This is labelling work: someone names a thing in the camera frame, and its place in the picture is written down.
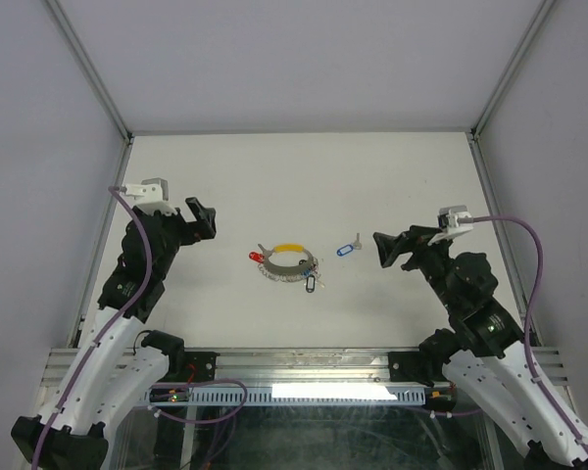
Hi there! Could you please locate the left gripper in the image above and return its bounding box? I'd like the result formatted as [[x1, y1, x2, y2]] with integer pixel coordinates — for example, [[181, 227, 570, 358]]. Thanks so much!
[[148, 197, 214, 278]]

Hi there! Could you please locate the silver key with red tag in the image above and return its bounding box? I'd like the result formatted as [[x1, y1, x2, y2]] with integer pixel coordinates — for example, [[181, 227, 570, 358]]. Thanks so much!
[[258, 244, 274, 257]]

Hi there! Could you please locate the large steel keyring yellow handle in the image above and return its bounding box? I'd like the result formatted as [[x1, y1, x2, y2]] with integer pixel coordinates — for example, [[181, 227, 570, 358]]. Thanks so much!
[[258, 243, 319, 283]]

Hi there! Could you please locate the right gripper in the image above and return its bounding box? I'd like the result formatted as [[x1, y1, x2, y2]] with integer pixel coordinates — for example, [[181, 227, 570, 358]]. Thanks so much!
[[372, 224, 458, 312]]

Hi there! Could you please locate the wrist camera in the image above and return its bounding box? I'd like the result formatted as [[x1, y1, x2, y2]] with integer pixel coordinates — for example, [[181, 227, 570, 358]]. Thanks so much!
[[428, 206, 473, 246], [122, 178, 175, 216]]

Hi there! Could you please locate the red key tag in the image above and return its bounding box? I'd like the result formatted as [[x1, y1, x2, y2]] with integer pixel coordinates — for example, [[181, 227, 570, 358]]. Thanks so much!
[[249, 252, 265, 263]]

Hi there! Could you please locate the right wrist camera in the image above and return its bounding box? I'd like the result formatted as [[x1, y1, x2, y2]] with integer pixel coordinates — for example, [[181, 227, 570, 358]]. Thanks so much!
[[428, 206, 473, 246]]

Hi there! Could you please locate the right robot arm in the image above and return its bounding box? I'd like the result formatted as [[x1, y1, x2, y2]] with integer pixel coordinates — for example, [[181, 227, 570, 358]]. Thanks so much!
[[373, 225, 588, 469]]

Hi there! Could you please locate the silver key with blue tag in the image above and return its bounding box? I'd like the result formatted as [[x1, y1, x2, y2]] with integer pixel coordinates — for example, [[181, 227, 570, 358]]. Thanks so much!
[[353, 233, 363, 250]]

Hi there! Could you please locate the slotted cable duct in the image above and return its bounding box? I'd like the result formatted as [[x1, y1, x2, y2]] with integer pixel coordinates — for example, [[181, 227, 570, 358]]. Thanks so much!
[[146, 383, 426, 407]]

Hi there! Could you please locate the aluminium front rail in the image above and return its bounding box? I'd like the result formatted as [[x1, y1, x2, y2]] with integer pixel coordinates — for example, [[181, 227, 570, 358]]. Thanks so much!
[[41, 347, 568, 387]]

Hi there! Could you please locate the blue key tag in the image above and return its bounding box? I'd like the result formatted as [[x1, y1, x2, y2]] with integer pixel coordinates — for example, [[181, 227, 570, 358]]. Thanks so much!
[[336, 244, 355, 258]]

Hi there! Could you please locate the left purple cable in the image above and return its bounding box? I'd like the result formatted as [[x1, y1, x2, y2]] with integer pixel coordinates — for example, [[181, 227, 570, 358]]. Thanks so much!
[[31, 185, 249, 470]]

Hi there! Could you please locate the black key tag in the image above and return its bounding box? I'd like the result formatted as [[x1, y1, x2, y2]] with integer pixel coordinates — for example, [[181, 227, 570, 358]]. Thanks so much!
[[305, 275, 317, 293]]

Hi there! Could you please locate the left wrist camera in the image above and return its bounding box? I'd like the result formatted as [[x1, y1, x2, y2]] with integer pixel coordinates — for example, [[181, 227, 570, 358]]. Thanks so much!
[[122, 178, 175, 216]]

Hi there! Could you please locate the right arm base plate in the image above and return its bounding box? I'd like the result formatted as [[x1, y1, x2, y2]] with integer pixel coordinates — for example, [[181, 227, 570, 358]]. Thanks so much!
[[387, 351, 446, 387]]

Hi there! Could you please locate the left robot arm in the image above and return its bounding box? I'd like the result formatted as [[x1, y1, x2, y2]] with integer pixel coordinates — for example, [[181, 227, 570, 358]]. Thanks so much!
[[11, 197, 217, 469]]

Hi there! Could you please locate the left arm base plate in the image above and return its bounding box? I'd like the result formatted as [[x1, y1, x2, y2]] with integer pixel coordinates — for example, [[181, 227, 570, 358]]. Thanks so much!
[[165, 351, 219, 384]]

